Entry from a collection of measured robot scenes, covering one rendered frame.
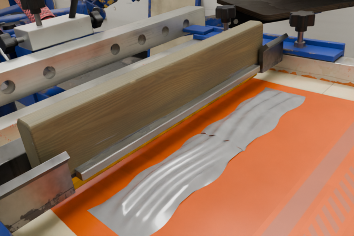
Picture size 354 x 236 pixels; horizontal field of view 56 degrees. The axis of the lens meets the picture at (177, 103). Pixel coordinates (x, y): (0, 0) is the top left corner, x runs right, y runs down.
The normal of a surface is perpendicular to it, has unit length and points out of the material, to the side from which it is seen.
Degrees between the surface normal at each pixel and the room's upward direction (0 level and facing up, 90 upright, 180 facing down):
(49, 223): 0
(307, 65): 90
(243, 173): 0
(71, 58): 90
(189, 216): 0
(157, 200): 28
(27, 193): 90
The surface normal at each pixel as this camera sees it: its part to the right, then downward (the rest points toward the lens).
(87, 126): 0.73, 0.25
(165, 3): -0.67, 0.23
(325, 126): -0.08, -0.89
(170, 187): 0.29, -0.68
